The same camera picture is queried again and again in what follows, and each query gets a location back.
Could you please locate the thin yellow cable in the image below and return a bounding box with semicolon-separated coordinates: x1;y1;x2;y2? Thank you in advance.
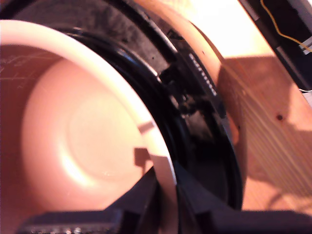
259;0;306;46

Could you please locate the dark furniture unit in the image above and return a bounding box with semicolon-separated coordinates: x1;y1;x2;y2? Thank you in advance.
238;0;312;91

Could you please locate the pale grey metal bracket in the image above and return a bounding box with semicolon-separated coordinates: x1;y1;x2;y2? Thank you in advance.
298;37;312;55

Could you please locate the large black rice cooker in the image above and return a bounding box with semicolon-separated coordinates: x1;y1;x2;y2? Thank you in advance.
0;0;249;211

